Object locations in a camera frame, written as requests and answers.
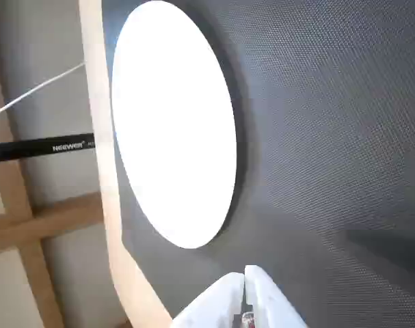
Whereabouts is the black Neewer tripod pole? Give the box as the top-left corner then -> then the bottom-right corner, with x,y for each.
0,133 -> 97,165

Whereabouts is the thin white cable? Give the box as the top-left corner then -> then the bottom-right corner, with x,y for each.
0,61 -> 87,120

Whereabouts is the dark grey table mat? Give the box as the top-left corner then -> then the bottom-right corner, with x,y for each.
100,0 -> 415,328

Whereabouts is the white round paper dish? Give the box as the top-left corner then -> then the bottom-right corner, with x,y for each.
111,0 -> 237,250

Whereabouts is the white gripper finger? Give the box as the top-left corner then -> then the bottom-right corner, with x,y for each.
172,272 -> 246,328
244,264 -> 309,328

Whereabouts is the wooden floor frame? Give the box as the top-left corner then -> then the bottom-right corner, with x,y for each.
0,30 -> 104,328

